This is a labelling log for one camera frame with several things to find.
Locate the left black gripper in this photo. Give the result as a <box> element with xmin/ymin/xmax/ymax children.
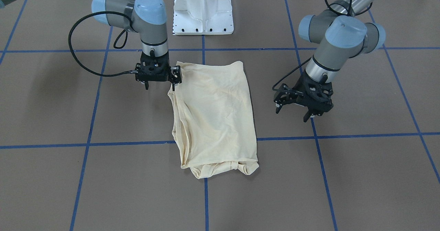
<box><xmin>273</xmin><ymin>74</ymin><xmax>334</xmax><ymax>123</ymax></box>

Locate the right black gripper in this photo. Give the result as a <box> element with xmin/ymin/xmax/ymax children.
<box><xmin>135</xmin><ymin>52</ymin><xmax>182</xmax><ymax>91</ymax></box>

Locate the cream long-sleeve printed shirt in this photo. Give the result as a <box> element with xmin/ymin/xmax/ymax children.
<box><xmin>168</xmin><ymin>61</ymin><xmax>259</xmax><ymax>179</ymax></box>

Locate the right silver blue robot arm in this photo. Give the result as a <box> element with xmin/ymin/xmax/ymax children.
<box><xmin>1</xmin><ymin>0</ymin><xmax>182</xmax><ymax>90</ymax></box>

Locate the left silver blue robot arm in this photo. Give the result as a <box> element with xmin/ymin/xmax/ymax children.
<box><xmin>272</xmin><ymin>0</ymin><xmax>386</xmax><ymax>122</ymax></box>

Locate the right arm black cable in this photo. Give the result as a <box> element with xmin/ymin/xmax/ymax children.
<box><xmin>68</xmin><ymin>11</ymin><xmax>141</xmax><ymax>77</ymax></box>

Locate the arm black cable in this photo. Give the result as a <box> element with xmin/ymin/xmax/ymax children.
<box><xmin>272</xmin><ymin>0</ymin><xmax>373</xmax><ymax>91</ymax></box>
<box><xmin>68</xmin><ymin>11</ymin><xmax>141</xmax><ymax>77</ymax></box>

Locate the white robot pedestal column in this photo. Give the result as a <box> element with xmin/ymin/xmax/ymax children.
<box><xmin>173</xmin><ymin>0</ymin><xmax>234</xmax><ymax>35</ymax></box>

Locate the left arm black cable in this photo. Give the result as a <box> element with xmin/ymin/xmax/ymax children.
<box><xmin>272</xmin><ymin>0</ymin><xmax>373</xmax><ymax>91</ymax></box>

